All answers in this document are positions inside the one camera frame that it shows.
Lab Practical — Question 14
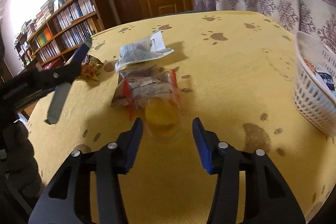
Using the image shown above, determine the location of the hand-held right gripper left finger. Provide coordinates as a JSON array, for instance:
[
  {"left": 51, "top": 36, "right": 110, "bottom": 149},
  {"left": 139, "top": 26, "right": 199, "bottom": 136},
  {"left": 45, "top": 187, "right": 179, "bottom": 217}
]
[{"left": 28, "top": 117, "right": 144, "bottom": 224}]

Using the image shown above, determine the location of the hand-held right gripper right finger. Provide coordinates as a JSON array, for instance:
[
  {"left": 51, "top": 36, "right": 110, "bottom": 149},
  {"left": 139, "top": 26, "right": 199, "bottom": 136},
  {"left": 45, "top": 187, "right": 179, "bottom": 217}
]
[{"left": 192, "top": 117, "right": 306, "bottom": 224}]

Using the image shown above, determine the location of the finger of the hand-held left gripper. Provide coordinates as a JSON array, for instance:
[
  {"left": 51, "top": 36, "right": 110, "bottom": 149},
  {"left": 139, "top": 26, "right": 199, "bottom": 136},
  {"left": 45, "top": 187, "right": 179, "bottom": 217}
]
[
  {"left": 51, "top": 37, "right": 93, "bottom": 84},
  {"left": 45, "top": 82, "right": 72, "bottom": 125}
]

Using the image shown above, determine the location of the brown cream pancake snack packet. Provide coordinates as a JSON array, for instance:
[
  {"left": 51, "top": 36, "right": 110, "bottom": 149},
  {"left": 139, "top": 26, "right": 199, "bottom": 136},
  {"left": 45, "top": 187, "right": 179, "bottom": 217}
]
[{"left": 76, "top": 54, "right": 104, "bottom": 82}]

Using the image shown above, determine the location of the yellow jelly cup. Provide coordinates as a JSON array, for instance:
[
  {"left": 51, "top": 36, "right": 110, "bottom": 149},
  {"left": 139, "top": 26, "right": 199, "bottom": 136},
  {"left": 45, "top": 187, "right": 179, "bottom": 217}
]
[{"left": 144, "top": 97, "right": 182, "bottom": 141}]

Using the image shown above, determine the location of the white green patterned snack packet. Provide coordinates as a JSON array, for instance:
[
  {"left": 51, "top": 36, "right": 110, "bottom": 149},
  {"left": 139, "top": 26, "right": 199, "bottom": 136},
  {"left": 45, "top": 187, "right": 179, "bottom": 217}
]
[{"left": 115, "top": 30, "right": 175, "bottom": 73}]

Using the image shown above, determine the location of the clear packet with red edges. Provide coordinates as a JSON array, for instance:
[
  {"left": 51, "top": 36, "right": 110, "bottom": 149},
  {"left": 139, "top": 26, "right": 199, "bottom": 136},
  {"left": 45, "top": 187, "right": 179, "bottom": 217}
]
[{"left": 112, "top": 66, "right": 182, "bottom": 121}]

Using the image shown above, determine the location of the white plastic basket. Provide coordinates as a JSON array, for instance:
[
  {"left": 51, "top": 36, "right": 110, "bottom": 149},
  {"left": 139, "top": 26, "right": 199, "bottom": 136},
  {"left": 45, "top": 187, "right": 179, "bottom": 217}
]
[{"left": 293, "top": 31, "right": 336, "bottom": 137}]

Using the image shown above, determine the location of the light blue snack bag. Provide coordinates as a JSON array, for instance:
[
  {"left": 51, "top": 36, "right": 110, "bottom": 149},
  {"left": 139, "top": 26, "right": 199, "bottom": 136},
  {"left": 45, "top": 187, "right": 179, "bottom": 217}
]
[{"left": 302, "top": 57, "right": 336, "bottom": 102}]

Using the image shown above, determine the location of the person's left hand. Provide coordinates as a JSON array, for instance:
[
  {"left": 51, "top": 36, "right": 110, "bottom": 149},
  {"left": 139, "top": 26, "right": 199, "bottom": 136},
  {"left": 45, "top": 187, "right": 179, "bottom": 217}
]
[{"left": 3, "top": 122, "right": 43, "bottom": 199}]

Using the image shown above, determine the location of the red cardboard box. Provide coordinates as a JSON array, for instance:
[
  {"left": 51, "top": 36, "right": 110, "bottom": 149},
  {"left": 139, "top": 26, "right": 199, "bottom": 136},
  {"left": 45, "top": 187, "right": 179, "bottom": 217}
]
[{"left": 41, "top": 58, "right": 65, "bottom": 72}]

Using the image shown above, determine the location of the wooden bookshelf with books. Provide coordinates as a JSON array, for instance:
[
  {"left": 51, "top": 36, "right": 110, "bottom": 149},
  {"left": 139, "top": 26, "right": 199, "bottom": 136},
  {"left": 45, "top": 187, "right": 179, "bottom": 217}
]
[{"left": 14, "top": 0, "right": 116, "bottom": 73}]

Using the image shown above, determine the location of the yellow paw print blanket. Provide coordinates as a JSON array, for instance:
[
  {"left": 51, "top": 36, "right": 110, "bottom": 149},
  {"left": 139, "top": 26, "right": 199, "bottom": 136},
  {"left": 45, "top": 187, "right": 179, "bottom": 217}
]
[{"left": 26, "top": 11, "right": 336, "bottom": 224}]

